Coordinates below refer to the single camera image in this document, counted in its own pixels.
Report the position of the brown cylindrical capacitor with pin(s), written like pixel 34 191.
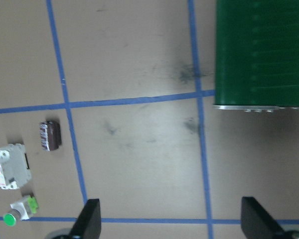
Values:
pixel 50 135

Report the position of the white red circuit breaker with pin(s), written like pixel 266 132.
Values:
pixel 14 169

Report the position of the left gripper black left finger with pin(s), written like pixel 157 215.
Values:
pixel 88 224

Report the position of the green conveyor belt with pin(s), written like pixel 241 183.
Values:
pixel 257 55

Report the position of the green push button switch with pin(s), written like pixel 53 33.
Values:
pixel 21 210

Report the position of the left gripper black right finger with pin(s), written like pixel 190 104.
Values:
pixel 257 223

